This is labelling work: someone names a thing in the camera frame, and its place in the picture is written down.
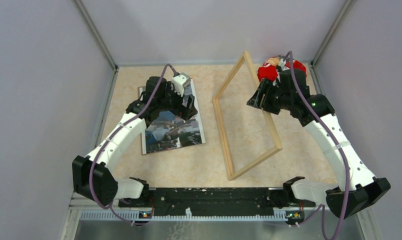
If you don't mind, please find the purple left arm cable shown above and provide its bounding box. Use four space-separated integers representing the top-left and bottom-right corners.
88 63 180 227

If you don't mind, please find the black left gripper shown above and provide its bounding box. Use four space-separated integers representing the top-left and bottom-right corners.
157 81 198 120

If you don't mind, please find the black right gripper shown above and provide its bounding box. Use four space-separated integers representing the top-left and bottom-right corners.
246 78 292 115

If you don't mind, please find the light wooden picture frame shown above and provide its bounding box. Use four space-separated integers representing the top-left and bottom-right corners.
212 50 283 181

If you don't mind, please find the printed street photo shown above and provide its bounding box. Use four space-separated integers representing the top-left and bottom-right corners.
139 76 204 155

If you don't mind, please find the red crumpled cloth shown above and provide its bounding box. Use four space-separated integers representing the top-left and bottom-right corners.
257 55 290 82

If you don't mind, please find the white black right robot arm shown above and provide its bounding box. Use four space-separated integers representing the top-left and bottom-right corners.
246 69 391 219

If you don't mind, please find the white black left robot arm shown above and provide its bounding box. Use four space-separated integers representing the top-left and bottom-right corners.
72 73 198 209

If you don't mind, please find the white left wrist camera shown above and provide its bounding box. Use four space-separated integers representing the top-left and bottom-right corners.
171 72 191 97

